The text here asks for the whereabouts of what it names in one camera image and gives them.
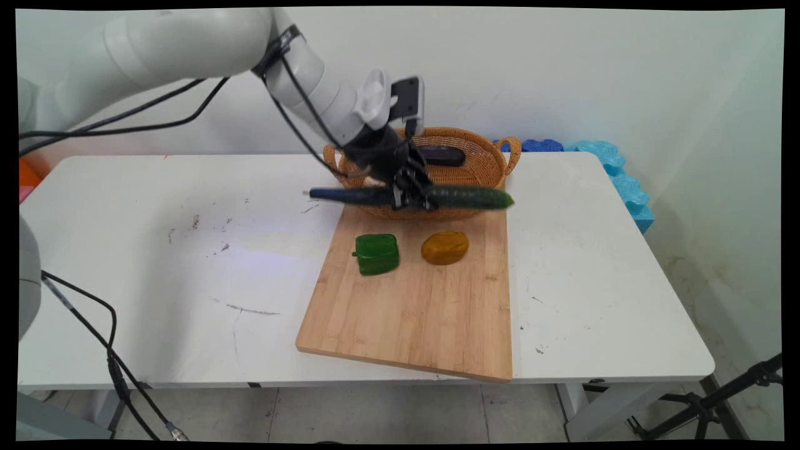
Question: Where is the black tripod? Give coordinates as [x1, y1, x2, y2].
[584, 353, 784, 441]

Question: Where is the dark blue foam piece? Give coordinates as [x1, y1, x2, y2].
[494, 139, 565, 153]

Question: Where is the orange box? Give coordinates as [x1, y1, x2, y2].
[19, 157, 43, 204]

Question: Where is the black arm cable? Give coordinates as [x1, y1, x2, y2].
[19, 25, 357, 182]

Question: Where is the white table leg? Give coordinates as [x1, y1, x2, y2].
[556, 381, 663, 442]

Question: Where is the long dark green cucumber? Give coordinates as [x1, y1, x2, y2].
[309, 185, 515, 211]

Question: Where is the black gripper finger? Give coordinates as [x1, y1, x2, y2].
[409, 164, 439, 211]
[391, 172, 414, 211]

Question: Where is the dark eggplant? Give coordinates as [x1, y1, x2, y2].
[417, 146, 467, 168]

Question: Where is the green bell pepper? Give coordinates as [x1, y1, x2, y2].
[351, 234, 401, 276]

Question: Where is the cyan foam piece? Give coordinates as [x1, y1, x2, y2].
[564, 140, 656, 234]

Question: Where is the black base cable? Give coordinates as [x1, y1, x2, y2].
[41, 270, 190, 442]

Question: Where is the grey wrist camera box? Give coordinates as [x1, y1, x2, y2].
[389, 76, 426, 136]

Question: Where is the wooden cutting board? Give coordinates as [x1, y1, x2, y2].
[296, 203, 514, 383]

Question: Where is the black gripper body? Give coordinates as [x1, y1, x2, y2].
[342, 128, 416, 183]

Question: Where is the woven wicker basket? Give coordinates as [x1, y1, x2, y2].
[322, 127, 523, 221]

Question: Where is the yellow-brown potato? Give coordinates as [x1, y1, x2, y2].
[421, 230, 470, 266]

